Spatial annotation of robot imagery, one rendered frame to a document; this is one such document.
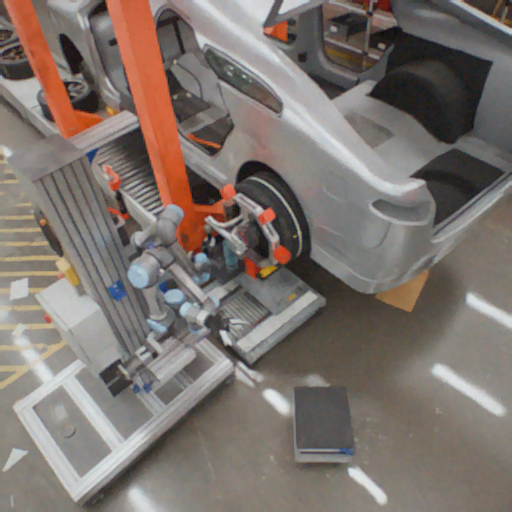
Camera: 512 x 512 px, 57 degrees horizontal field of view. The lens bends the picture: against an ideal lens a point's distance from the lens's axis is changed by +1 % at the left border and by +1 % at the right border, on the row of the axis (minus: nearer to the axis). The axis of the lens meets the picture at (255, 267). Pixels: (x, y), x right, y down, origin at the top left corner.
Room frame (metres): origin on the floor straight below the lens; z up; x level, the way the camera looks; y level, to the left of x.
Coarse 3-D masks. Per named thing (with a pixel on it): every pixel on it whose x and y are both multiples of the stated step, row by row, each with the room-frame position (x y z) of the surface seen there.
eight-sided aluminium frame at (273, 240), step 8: (232, 200) 2.45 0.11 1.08; (240, 200) 2.41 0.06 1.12; (248, 200) 2.40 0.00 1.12; (224, 208) 2.55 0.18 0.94; (248, 208) 2.32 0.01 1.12; (256, 208) 2.31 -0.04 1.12; (224, 216) 2.56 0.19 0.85; (232, 216) 2.57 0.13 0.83; (256, 216) 2.26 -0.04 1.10; (232, 224) 2.57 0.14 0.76; (264, 232) 2.20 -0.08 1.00; (272, 232) 2.20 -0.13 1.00; (272, 240) 2.15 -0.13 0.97; (272, 248) 2.14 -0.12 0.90; (248, 256) 2.37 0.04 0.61; (256, 256) 2.36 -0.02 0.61; (272, 256) 2.15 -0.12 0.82; (256, 264) 2.29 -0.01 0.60; (264, 264) 2.22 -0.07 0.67; (272, 264) 2.15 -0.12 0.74
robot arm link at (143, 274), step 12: (144, 264) 1.59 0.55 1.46; (156, 264) 1.61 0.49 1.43; (132, 276) 1.56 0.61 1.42; (144, 276) 1.54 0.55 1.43; (156, 276) 1.59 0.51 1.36; (144, 288) 1.54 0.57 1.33; (156, 288) 1.58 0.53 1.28; (156, 300) 1.56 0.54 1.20; (156, 312) 1.56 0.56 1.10; (168, 312) 1.59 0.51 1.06; (156, 324) 1.53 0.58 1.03; (168, 324) 1.56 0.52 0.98
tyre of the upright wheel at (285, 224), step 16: (256, 176) 2.61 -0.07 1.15; (272, 176) 2.55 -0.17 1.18; (240, 192) 2.52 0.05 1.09; (256, 192) 2.40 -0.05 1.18; (272, 192) 2.40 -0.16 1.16; (288, 192) 2.41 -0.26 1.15; (272, 208) 2.28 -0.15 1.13; (288, 224) 2.23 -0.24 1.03; (304, 224) 2.27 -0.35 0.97; (288, 240) 2.17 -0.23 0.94; (304, 240) 2.23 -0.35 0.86
